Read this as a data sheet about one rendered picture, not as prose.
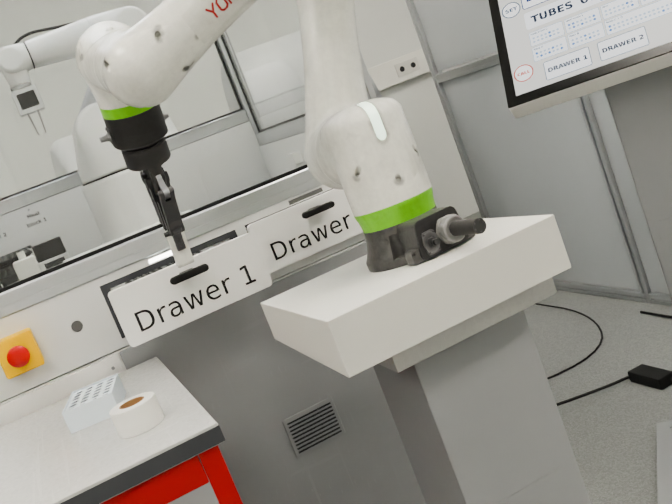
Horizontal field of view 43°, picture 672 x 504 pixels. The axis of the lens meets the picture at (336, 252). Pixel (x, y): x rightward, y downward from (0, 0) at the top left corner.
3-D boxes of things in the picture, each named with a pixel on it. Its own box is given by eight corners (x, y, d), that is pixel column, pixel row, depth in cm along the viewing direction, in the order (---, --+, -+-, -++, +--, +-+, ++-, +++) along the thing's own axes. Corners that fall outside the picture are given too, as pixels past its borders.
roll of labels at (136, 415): (154, 430, 122) (143, 405, 121) (112, 443, 123) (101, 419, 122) (171, 410, 128) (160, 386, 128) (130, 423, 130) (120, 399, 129)
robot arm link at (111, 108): (121, 8, 137) (56, 30, 132) (148, 15, 127) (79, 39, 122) (149, 90, 143) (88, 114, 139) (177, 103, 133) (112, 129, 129)
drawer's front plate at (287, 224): (386, 221, 185) (369, 174, 183) (267, 275, 177) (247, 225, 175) (383, 221, 187) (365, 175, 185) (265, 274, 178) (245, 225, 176)
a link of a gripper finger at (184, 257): (181, 226, 148) (182, 227, 147) (193, 260, 151) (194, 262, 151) (165, 233, 147) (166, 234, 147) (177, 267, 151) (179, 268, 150)
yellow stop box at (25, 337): (45, 364, 159) (29, 329, 158) (7, 381, 157) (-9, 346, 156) (45, 360, 164) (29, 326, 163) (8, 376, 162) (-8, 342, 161)
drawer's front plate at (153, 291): (273, 284, 163) (252, 231, 162) (131, 348, 155) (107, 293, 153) (271, 284, 165) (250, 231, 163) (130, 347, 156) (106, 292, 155)
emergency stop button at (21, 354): (33, 362, 156) (24, 342, 156) (12, 371, 155) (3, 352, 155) (33, 359, 159) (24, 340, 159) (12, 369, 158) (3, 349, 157)
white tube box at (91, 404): (120, 413, 137) (111, 392, 137) (71, 434, 136) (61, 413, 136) (126, 392, 150) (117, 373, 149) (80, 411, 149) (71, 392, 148)
